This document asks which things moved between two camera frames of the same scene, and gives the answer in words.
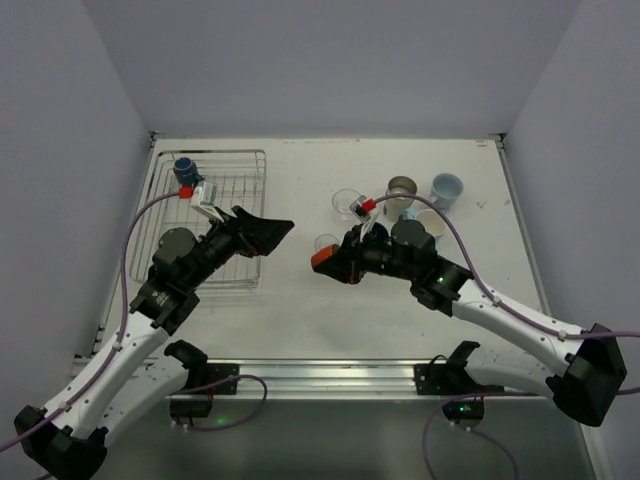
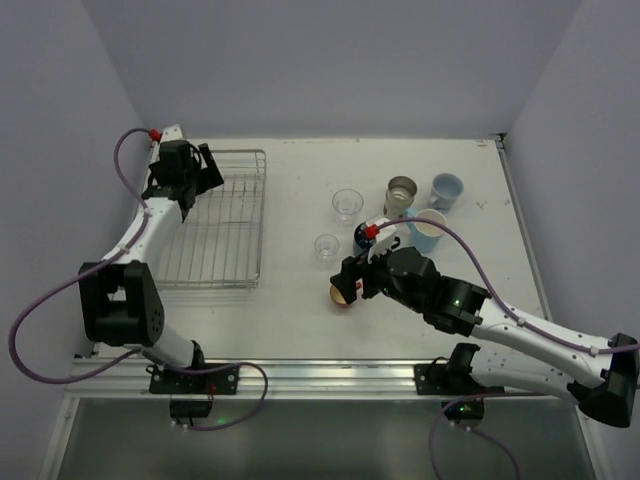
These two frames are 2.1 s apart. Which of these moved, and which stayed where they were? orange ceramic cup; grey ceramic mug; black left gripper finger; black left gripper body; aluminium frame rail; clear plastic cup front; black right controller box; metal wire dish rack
Moved: black left gripper body; orange ceramic cup; black left gripper finger
Stayed: aluminium frame rail; metal wire dish rack; black right controller box; clear plastic cup front; grey ceramic mug
